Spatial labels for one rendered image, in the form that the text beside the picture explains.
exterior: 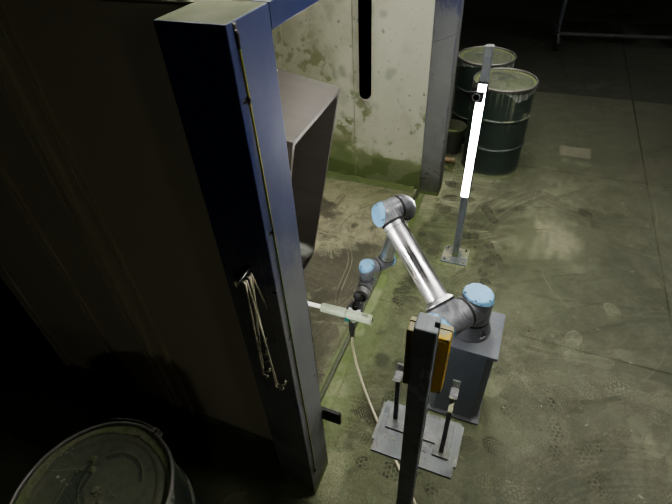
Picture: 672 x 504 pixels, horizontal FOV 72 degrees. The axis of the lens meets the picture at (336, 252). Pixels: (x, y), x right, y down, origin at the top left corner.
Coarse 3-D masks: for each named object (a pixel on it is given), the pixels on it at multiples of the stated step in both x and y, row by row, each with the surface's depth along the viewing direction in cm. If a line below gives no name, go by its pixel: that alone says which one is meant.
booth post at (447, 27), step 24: (456, 0) 328; (456, 24) 338; (432, 48) 355; (456, 48) 355; (432, 72) 367; (432, 96) 379; (432, 120) 392; (432, 144) 406; (432, 168) 421; (432, 192) 437
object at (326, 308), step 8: (312, 304) 267; (320, 304) 267; (328, 304) 265; (328, 312) 264; (336, 312) 262; (344, 312) 261; (352, 312) 261; (360, 312) 260; (352, 320) 261; (360, 320) 259; (368, 320) 257; (352, 328) 268; (352, 336) 273
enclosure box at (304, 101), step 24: (288, 72) 234; (288, 96) 217; (312, 96) 220; (336, 96) 235; (288, 120) 201; (312, 120) 205; (288, 144) 190; (312, 144) 258; (312, 168) 269; (312, 192) 281; (312, 216) 294; (312, 240) 307
